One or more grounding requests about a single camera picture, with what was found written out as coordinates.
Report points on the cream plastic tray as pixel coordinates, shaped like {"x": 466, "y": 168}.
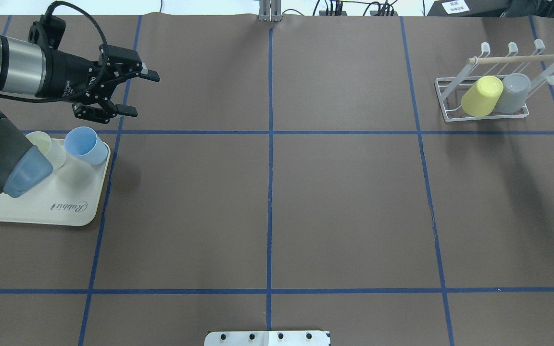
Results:
{"x": 69, "y": 197}

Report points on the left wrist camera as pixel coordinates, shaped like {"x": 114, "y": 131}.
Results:
{"x": 47, "y": 32}

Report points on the grey cup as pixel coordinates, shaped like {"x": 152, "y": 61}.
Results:
{"x": 515, "y": 90}

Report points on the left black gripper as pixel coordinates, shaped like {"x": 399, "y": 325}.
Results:
{"x": 67, "y": 75}

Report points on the white pedestal column base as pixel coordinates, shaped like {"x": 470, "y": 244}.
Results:
{"x": 268, "y": 338}

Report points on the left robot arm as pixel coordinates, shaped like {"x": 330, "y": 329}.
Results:
{"x": 38, "y": 68}

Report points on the pale yellow-green cup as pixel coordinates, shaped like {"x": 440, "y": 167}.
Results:
{"x": 51, "y": 148}

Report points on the bright yellow cup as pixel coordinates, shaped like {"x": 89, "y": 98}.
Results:
{"x": 481, "y": 98}

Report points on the light blue cup rear right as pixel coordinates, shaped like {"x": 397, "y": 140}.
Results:
{"x": 84, "y": 144}

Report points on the aluminium frame post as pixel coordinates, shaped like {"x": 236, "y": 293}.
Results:
{"x": 270, "y": 11}

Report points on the white wire cup rack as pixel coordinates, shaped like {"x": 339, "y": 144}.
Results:
{"x": 537, "y": 65}

